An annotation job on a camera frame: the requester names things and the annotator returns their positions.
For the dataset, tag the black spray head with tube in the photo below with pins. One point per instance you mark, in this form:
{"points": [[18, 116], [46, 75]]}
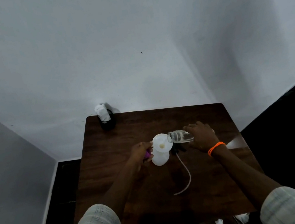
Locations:
{"points": [[177, 149]]}

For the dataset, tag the person's left forearm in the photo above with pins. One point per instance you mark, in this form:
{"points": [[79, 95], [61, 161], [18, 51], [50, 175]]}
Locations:
{"points": [[120, 193]]}

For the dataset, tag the person's right forearm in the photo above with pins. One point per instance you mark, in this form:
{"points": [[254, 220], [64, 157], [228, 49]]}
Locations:
{"points": [[246, 176]]}

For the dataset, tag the white baseboard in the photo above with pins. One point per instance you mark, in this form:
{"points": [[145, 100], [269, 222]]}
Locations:
{"points": [[44, 212]]}

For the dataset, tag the person's left hand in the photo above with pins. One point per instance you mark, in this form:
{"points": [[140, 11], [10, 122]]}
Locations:
{"points": [[138, 155]]}

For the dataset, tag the white plastic funnel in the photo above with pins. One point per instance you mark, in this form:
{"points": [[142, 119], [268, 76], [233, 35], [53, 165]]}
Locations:
{"points": [[161, 141]]}

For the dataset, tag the dark wooden table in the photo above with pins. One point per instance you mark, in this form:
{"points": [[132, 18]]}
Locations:
{"points": [[128, 129]]}

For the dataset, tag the clear bottle with purple cap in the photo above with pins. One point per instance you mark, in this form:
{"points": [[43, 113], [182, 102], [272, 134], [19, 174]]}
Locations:
{"points": [[179, 136]]}

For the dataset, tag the purple bottle cap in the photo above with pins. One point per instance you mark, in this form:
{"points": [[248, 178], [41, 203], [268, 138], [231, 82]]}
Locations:
{"points": [[148, 153]]}

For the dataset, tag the white folded tissue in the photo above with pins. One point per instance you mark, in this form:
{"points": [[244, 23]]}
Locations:
{"points": [[102, 113]]}

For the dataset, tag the black round holder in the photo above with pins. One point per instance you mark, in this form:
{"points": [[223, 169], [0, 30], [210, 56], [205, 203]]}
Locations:
{"points": [[108, 125]]}

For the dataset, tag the large crumpled white tissue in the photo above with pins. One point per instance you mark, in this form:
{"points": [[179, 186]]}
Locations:
{"points": [[243, 218]]}

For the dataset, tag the person's right hand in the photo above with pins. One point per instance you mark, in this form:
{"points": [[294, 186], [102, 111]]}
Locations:
{"points": [[204, 138]]}

